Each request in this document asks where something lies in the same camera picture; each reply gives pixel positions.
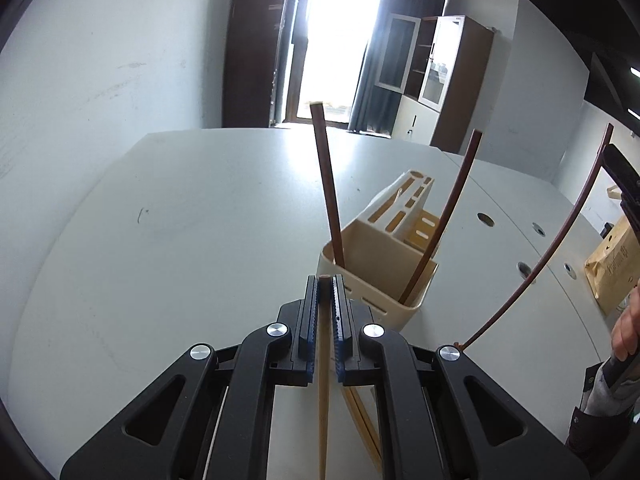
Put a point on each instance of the person's right hand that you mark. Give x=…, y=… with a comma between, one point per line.
x=627, y=330

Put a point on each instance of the wooden cabinet with glass doors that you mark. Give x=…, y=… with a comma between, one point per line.
x=470, y=85

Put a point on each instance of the tan wooden chopstick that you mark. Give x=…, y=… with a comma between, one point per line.
x=366, y=417
x=357, y=420
x=322, y=410

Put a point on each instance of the cream plastic utensil holder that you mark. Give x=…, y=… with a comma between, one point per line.
x=370, y=245

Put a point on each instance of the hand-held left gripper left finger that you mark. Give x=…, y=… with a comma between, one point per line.
x=312, y=360

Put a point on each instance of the printed kraft paper envelope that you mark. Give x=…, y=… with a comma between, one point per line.
x=612, y=270

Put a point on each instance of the dark brown wooden chopstick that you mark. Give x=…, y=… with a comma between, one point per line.
x=550, y=252
x=445, y=220
x=327, y=185

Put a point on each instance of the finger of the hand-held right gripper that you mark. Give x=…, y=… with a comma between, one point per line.
x=634, y=217
x=622, y=170

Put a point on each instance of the dark brown door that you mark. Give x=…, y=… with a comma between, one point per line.
x=255, y=60

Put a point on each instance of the bright glass window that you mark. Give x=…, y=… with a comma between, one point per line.
x=330, y=35

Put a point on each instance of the dark grey curtain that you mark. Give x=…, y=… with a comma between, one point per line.
x=370, y=105

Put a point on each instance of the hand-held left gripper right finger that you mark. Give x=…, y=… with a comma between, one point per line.
x=340, y=360

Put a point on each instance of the person's dark clothing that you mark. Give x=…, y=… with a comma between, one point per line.
x=600, y=435

